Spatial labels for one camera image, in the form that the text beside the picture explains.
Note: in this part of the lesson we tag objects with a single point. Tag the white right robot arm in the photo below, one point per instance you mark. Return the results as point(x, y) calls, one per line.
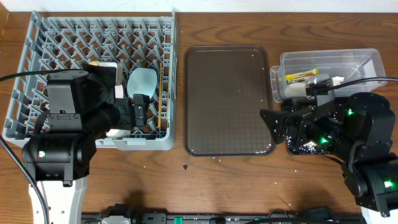
point(355, 131)

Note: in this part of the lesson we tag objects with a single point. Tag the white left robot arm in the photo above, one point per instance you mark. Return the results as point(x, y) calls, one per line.
point(59, 164)

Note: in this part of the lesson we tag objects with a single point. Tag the green snack wrapper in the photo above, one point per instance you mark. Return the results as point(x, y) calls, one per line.
point(301, 76)

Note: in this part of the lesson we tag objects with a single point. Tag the black waste bin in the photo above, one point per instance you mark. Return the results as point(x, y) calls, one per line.
point(315, 131)

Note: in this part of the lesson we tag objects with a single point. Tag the clear plastic bin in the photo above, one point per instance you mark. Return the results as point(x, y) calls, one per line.
point(351, 64)

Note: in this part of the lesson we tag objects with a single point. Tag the dark brown serving tray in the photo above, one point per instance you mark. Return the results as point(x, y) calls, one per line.
point(225, 88)

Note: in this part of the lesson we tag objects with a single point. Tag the grey plastic dish rack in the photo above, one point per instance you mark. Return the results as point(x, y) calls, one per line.
point(54, 43)

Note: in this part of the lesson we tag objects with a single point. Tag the rice pile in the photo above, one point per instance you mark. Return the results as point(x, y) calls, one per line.
point(309, 148)

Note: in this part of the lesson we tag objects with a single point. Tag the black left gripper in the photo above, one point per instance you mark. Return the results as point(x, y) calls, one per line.
point(125, 112)

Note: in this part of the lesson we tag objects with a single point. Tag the yellow round plate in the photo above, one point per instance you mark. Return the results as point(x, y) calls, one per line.
point(94, 63)

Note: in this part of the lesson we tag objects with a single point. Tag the small white cup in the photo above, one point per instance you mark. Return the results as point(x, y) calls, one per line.
point(118, 133)

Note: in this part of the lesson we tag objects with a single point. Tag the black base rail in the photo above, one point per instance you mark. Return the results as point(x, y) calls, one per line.
point(121, 213)

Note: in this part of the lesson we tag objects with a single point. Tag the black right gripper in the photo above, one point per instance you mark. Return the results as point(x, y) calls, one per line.
point(301, 120)

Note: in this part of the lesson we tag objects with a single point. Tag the light blue bowl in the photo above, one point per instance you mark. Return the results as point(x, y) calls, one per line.
point(142, 81)

